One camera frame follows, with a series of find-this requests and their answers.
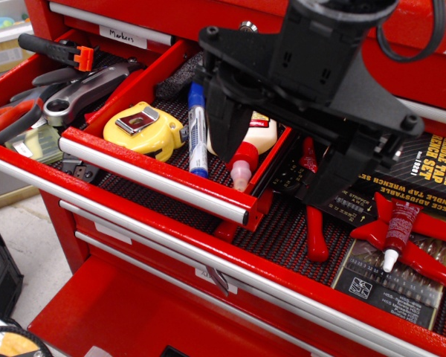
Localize red black handled cutters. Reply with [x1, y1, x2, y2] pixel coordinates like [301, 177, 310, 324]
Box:
[0, 83, 65, 145]

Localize red handled wire stripper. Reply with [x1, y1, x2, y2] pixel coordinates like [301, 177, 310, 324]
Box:
[272, 136, 380, 263]

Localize small red open drawer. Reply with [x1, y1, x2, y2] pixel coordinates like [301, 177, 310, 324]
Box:
[59, 39, 292, 231]

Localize black tap wrench set box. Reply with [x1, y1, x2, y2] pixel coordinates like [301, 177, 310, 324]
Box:
[354, 133, 446, 217]

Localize white markers label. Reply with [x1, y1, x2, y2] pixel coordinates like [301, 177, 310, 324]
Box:
[99, 25, 148, 49]

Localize red tool chest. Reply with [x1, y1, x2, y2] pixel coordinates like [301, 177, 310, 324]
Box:
[0, 0, 446, 357]

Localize small red threadlocker bottle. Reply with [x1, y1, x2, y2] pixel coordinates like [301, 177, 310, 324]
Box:
[382, 199, 423, 273]

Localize white glue bottle red cap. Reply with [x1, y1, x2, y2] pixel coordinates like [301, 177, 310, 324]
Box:
[225, 111, 278, 192]

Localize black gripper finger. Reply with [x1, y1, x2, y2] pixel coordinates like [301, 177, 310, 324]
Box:
[296, 143, 390, 205]
[204, 80, 253, 162]

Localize large red open drawer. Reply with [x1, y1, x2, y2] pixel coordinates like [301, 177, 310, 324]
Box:
[0, 29, 446, 357]

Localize black cable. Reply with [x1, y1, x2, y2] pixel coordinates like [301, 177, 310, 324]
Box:
[375, 0, 446, 63]

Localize yellow tape measure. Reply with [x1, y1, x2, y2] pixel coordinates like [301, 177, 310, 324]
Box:
[103, 101, 188, 162]

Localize clear green bit case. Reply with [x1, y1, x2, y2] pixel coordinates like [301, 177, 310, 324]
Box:
[5, 125, 63, 164]

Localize blue white marker pen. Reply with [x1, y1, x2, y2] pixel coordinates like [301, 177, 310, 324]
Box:
[188, 83, 208, 179]

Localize black clamp orange trigger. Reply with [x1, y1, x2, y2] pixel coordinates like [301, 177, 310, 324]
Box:
[18, 33, 94, 71]

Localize black textured drawer liner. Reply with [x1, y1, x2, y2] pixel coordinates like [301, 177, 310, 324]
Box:
[50, 51, 446, 339]

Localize drill bit set case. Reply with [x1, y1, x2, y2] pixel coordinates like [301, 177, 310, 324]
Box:
[332, 239, 446, 334]

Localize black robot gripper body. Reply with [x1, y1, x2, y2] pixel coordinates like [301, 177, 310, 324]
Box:
[198, 1, 424, 152]

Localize red handled pliers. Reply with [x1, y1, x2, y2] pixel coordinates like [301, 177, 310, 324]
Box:
[350, 193, 446, 287]

